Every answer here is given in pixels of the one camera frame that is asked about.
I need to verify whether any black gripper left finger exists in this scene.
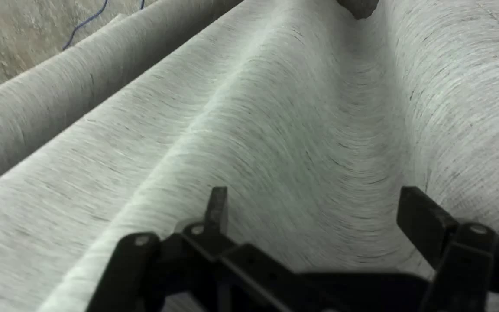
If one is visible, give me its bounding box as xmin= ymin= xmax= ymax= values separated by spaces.
xmin=86 ymin=186 xmax=298 ymax=312

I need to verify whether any blue cable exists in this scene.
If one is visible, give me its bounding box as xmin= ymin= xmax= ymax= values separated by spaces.
xmin=62 ymin=0 xmax=147 ymax=53

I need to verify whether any grey woven curtain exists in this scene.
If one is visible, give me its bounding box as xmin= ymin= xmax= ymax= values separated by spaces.
xmin=0 ymin=0 xmax=499 ymax=312

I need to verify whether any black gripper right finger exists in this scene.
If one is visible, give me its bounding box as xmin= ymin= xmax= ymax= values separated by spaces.
xmin=395 ymin=186 xmax=499 ymax=312

